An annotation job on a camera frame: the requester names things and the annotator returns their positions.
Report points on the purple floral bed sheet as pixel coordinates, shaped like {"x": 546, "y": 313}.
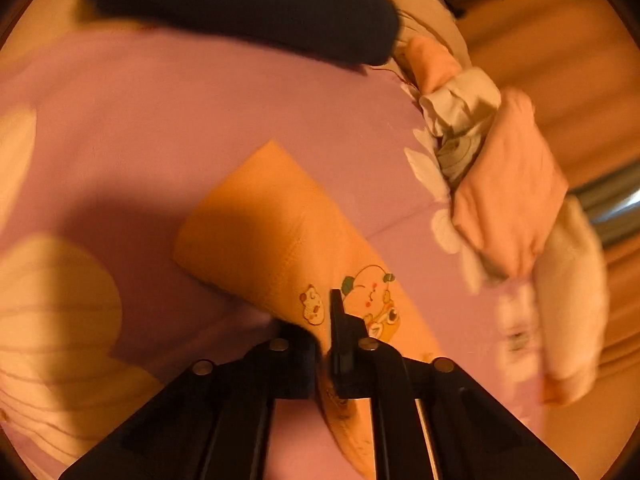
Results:
{"x": 200, "y": 120}

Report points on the peach cartoon print garment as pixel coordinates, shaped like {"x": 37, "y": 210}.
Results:
{"x": 280, "y": 230}

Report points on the pink garment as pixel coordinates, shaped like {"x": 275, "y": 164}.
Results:
{"x": 510, "y": 185}

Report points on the dark navy cloth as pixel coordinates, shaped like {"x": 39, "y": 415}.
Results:
{"x": 240, "y": 5}

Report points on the white pillow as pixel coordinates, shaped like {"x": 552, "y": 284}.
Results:
{"x": 570, "y": 300}

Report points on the metal bar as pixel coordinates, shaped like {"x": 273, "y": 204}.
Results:
{"x": 607, "y": 200}

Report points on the white grey striped garment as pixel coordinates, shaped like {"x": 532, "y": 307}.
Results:
{"x": 462, "y": 97}

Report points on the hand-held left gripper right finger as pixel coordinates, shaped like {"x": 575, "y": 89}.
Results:
{"x": 345, "y": 352}

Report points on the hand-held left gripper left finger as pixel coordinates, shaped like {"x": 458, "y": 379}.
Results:
{"x": 295, "y": 366}

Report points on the beige cloth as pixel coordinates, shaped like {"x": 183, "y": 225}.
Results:
{"x": 425, "y": 5}

